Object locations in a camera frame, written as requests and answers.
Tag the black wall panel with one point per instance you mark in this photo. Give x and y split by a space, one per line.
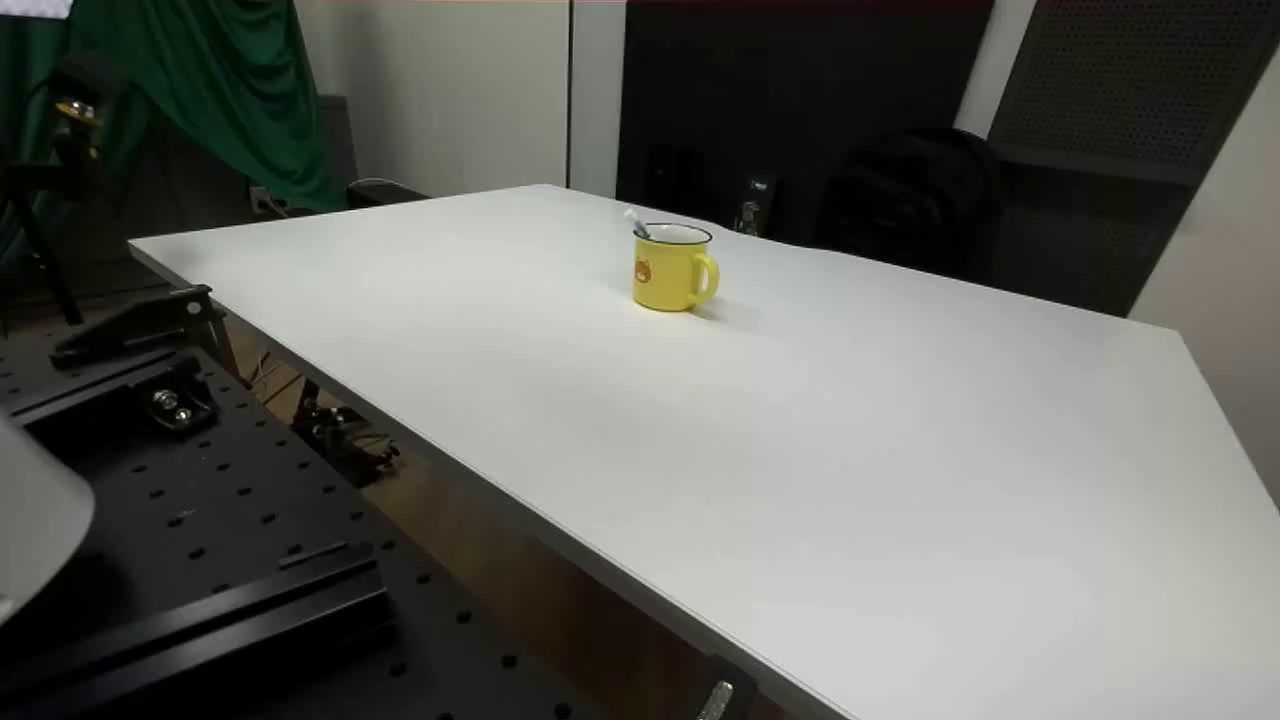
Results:
787 95

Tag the yellow glass cup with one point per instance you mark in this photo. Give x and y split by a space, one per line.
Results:
667 277

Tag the black metal rail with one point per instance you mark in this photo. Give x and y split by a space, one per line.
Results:
200 622

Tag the black camera on tripod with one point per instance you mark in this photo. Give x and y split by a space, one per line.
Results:
76 115

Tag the silver metal bracket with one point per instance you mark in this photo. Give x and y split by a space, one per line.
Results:
719 699

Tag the black backpack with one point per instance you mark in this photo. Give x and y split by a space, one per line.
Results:
914 200

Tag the large black table clamp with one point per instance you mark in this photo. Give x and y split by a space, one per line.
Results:
126 324

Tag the dark bottle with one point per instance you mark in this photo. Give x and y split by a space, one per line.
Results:
755 204

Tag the dark grey wall panel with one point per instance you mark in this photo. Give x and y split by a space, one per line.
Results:
1123 146

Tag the small black table clamp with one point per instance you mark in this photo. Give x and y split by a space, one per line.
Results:
341 434

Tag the small black metal fitting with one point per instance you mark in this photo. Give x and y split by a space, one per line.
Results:
181 405

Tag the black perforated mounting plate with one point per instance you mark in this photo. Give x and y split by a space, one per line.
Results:
242 507

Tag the green curtain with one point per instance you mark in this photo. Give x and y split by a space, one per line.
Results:
221 82

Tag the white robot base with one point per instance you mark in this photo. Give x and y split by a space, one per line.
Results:
33 520

